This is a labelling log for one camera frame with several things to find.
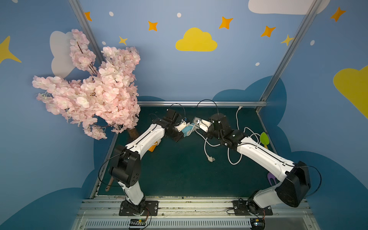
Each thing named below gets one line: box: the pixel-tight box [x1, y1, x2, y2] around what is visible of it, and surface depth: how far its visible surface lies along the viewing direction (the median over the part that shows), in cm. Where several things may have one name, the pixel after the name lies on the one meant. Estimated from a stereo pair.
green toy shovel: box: [259, 131, 270, 150], surface depth 104 cm
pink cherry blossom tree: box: [32, 29, 141, 141], surface depth 58 cm
